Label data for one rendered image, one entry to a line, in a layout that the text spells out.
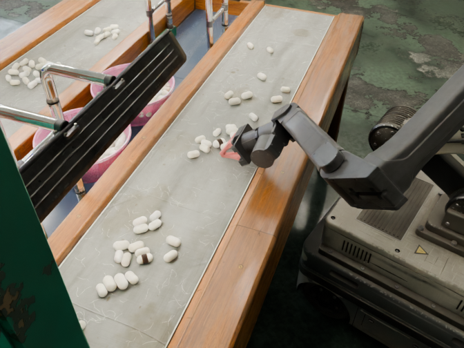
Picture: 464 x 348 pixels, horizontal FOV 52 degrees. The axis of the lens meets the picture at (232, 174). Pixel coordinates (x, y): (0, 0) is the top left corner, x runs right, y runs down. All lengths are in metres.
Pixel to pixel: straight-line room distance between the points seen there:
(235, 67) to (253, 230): 0.76
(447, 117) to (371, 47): 2.83
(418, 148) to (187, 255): 0.57
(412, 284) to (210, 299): 0.74
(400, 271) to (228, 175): 0.60
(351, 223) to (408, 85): 1.78
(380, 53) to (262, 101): 2.05
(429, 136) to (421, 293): 0.89
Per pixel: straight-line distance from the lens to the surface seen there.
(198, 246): 1.08
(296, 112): 1.06
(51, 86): 1.02
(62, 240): 1.12
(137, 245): 1.07
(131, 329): 0.98
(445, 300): 1.53
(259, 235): 1.06
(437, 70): 3.41
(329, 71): 1.64
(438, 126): 0.72
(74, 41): 1.94
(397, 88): 3.12
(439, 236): 1.54
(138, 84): 0.96
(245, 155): 1.19
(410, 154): 0.71
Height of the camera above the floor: 1.58
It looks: 43 degrees down
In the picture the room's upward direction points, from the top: straight up
